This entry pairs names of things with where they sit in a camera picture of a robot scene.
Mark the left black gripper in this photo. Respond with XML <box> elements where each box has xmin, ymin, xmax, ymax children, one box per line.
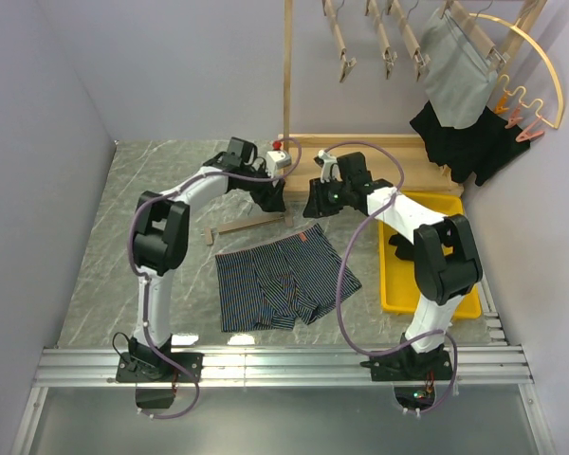
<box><xmin>241</xmin><ymin>160</ymin><xmax>286</xmax><ymax>213</ymax></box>

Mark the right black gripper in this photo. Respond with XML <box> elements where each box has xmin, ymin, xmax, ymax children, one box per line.
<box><xmin>303</xmin><ymin>176</ymin><xmax>353</xmax><ymax>219</ymax></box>

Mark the wooden clip hanger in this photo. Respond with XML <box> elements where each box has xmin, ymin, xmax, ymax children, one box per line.
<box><xmin>202</xmin><ymin>210</ymin><xmax>294</xmax><ymax>246</ymax></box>
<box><xmin>386</xmin><ymin>0</ymin><xmax>430</xmax><ymax>82</ymax></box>
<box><xmin>440</xmin><ymin>1</ymin><xmax>506</xmax><ymax>71</ymax></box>
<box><xmin>365</xmin><ymin>0</ymin><xmax>397</xmax><ymax>80</ymax></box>
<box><xmin>321</xmin><ymin>0</ymin><xmax>357</xmax><ymax>83</ymax></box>

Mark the striped navy underwear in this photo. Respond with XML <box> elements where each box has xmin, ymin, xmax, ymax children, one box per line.
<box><xmin>215</xmin><ymin>224</ymin><xmax>341</xmax><ymax>333</ymax></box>

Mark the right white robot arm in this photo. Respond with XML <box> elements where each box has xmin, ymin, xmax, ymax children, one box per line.
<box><xmin>303</xmin><ymin>150</ymin><xmax>483</xmax><ymax>382</ymax></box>

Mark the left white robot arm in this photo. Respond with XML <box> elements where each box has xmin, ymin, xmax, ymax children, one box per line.
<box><xmin>119</xmin><ymin>137</ymin><xmax>293</xmax><ymax>382</ymax></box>

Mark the black underwear in tray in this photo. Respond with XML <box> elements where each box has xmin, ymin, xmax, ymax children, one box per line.
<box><xmin>388</xmin><ymin>233</ymin><xmax>414</xmax><ymax>262</ymax></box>

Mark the black hanging underwear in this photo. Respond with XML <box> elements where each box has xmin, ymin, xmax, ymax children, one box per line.
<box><xmin>410</xmin><ymin>102</ymin><xmax>531</xmax><ymax>186</ymax></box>

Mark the gold semicircle clip hanger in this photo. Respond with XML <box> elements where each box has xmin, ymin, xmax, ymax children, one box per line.
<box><xmin>469</xmin><ymin>12</ymin><xmax>565</xmax><ymax>130</ymax></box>

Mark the wooden drying rack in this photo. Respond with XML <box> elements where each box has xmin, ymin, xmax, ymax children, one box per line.
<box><xmin>277</xmin><ymin>0</ymin><xmax>549</xmax><ymax>203</ymax></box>

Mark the yellow plastic tray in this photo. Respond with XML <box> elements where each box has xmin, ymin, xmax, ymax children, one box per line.
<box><xmin>376</xmin><ymin>192</ymin><xmax>482</xmax><ymax>319</ymax></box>

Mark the orange clothespin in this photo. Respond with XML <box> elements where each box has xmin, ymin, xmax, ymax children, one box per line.
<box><xmin>493</xmin><ymin>95</ymin><xmax>509</xmax><ymax>115</ymax></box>

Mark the pink clothespin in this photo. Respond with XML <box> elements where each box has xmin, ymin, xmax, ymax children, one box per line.
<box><xmin>516</xmin><ymin>118</ymin><xmax>545</xmax><ymax>143</ymax></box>
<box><xmin>505</xmin><ymin>105</ymin><xmax>523</xmax><ymax>129</ymax></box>

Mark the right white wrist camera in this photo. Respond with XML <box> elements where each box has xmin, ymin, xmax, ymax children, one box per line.
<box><xmin>314</xmin><ymin>149</ymin><xmax>340</xmax><ymax>183</ymax></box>

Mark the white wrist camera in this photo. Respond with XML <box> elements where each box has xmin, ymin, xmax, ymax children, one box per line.
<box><xmin>314</xmin><ymin>149</ymin><xmax>340</xmax><ymax>183</ymax></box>
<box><xmin>265</xmin><ymin>140</ymin><xmax>292</xmax><ymax>178</ymax></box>

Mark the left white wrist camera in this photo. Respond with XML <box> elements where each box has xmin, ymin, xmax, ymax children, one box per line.
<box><xmin>265</xmin><ymin>140</ymin><xmax>292</xmax><ymax>178</ymax></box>

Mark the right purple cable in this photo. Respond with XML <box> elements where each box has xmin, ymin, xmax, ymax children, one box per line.
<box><xmin>317</xmin><ymin>141</ymin><xmax>458</xmax><ymax>417</ymax></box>

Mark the aluminium mounting rail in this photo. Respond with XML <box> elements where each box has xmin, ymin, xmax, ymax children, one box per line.
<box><xmin>12</xmin><ymin>306</ymin><xmax>555</xmax><ymax>454</ymax></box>

